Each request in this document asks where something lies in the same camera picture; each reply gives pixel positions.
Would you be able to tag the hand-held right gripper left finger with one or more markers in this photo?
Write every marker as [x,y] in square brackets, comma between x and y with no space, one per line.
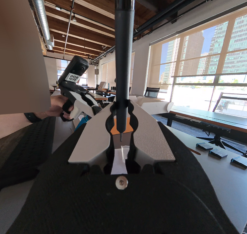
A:
[90,141]

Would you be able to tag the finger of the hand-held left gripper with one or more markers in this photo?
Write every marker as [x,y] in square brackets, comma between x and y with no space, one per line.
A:
[81,102]

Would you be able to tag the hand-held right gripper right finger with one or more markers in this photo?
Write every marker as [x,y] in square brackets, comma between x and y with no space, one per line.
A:
[152,141]

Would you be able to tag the blue servo bracket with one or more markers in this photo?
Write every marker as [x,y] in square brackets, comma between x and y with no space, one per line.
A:
[83,123]

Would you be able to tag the dark grey electric screwdriver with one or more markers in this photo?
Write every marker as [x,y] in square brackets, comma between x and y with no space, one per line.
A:
[123,54]

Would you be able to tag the wood-edged grey desk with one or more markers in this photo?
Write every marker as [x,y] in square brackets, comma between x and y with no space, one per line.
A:
[99,97]

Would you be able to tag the orange-edged grey desk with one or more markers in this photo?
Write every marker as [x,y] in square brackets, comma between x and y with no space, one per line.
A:
[212,118]

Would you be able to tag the person's left hand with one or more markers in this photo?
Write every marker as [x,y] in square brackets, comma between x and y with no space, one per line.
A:
[56,106]

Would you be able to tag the orange cardboard box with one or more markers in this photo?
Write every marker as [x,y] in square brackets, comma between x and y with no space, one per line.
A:
[154,106]

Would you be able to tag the black chair at window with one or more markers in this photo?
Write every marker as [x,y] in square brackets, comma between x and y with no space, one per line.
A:
[152,92]

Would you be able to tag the black wrist band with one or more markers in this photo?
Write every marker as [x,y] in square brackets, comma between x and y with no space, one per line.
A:
[32,117]

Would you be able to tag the small black blue-edged part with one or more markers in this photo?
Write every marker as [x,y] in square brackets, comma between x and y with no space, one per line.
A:
[205,146]
[219,153]
[239,162]

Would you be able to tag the black office chair base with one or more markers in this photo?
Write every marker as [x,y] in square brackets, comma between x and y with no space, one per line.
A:
[218,139]

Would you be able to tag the black mesh office chair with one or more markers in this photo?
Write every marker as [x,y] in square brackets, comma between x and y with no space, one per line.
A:
[25,151]

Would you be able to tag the large window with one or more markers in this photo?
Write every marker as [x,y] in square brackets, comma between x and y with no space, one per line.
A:
[202,70]

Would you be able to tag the dark framed mesh chair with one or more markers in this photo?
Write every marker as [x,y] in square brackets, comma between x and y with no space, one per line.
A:
[231,102]

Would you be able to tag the black ceiling pipe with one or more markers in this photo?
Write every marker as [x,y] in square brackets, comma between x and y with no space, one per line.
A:
[173,8]

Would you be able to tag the silver air duct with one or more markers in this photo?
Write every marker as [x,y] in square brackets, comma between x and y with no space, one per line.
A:
[41,16]

